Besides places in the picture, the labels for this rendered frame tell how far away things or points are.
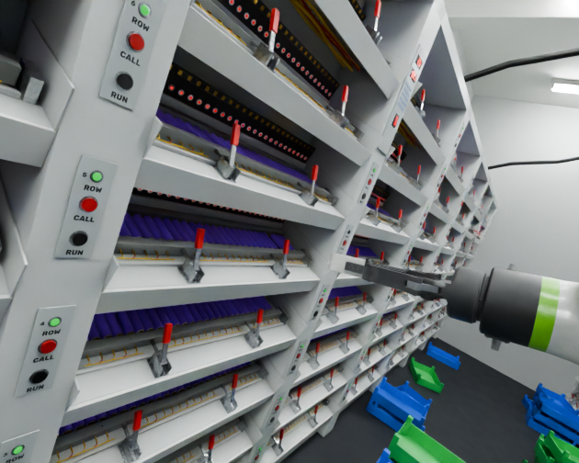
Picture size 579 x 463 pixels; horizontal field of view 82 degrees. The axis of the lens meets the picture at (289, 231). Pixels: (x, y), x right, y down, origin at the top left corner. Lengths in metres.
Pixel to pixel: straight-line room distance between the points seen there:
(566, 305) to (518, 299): 0.04
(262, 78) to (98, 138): 0.26
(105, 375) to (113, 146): 0.38
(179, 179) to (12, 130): 0.19
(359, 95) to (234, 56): 0.55
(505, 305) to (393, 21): 0.81
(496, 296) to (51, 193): 0.53
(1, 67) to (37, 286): 0.23
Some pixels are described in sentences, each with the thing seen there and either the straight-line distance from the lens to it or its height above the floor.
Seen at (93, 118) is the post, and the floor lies 1.10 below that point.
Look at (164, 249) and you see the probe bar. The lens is 0.61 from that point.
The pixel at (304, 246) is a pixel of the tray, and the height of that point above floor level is 0.95.
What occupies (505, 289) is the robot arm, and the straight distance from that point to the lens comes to 0.49.
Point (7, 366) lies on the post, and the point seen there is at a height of 0.80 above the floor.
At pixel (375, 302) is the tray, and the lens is 1.64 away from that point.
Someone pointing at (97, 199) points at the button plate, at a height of 1.01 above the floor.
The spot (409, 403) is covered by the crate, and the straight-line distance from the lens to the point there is 2.44.
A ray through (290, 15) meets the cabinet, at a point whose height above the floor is 1.47.
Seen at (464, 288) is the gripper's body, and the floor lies 1.06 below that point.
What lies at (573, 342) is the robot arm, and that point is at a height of 1.06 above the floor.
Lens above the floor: 1.11
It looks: 8 degrees down
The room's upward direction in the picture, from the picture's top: 21 degrees clockwise
